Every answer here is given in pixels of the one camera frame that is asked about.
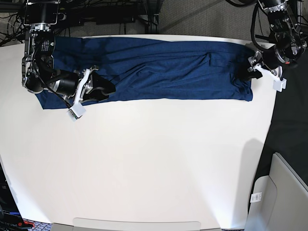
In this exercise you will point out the black cloth side table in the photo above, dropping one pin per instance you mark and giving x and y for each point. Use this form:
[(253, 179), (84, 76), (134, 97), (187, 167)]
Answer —
[(288, 132)]

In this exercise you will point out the black box with red label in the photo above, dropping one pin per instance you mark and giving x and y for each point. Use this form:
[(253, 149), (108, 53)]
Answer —
[(10, 218)]

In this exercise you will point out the grey tray at table edge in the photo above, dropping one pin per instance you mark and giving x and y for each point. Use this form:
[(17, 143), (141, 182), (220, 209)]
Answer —
[(85, 224)]

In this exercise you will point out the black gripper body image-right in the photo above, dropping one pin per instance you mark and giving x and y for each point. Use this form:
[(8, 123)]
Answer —
[(266, 60)]

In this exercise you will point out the grey plastic bin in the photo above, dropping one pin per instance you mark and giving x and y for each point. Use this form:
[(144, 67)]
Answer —
[(279, 201)]

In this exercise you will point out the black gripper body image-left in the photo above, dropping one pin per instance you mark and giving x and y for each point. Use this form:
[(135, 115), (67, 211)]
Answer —
[(65, 83)]

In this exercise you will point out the blue long-sleeve T-shirt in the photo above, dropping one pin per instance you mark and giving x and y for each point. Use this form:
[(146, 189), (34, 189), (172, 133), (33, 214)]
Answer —
[(143, 69)]

